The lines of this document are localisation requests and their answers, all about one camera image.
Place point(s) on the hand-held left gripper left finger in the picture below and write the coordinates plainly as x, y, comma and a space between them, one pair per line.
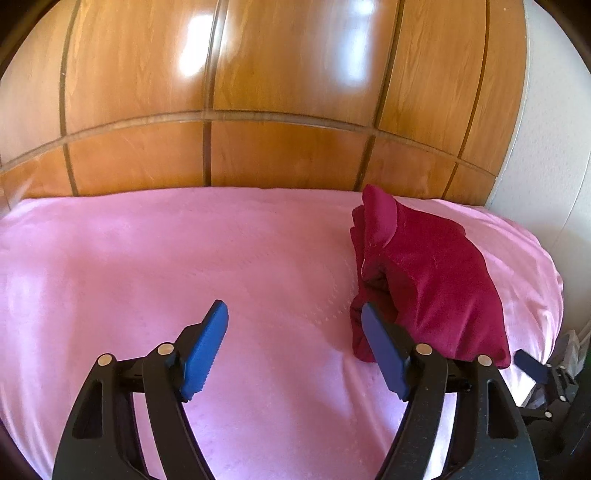
203, 350

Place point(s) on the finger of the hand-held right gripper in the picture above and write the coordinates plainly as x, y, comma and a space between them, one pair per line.
531, 367

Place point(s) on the maroon pants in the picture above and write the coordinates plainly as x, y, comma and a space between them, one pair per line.
429, 277

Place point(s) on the pink bed sheet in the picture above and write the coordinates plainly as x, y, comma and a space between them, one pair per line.
161, 258

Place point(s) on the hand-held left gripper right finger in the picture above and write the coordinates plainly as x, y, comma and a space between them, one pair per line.
385, 350

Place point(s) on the pale crumpled bag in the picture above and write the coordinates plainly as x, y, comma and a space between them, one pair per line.
572, 350

